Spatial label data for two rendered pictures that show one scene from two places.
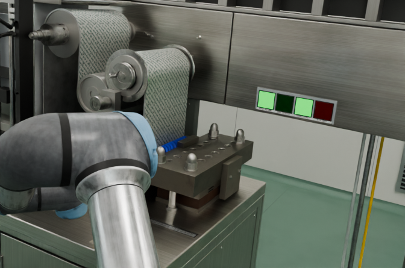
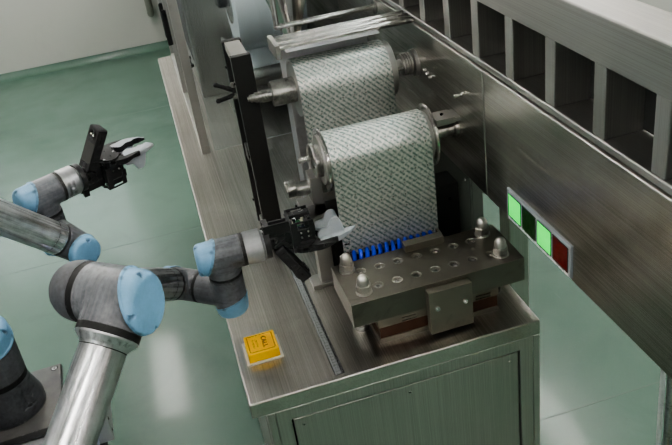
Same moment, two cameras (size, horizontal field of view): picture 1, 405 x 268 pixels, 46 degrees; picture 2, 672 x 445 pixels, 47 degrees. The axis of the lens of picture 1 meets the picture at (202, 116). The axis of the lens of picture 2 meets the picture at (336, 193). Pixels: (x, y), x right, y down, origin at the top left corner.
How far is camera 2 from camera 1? 1.20 m
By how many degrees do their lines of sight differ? 49
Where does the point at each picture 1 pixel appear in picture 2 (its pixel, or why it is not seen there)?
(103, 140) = (90, 299)
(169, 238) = (310, 367)
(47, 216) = not seen: hidden behind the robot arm
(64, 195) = (212, 295)
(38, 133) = (54, 283)
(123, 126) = (109, 289)
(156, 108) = (363, 200)
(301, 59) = (539, 165)
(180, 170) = (349, 291)
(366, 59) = (594, 198)
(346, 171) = not seen: outside the picture
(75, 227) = (250, 322)
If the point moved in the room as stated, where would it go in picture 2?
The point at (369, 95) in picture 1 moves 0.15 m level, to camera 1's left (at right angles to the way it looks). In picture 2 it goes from (600, 254) to (525, 227)
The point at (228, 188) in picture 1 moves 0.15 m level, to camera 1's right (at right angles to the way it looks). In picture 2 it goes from (436, 321) to (492, 349)
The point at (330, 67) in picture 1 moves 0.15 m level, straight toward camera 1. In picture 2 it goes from (564, 191) to (496, 220)
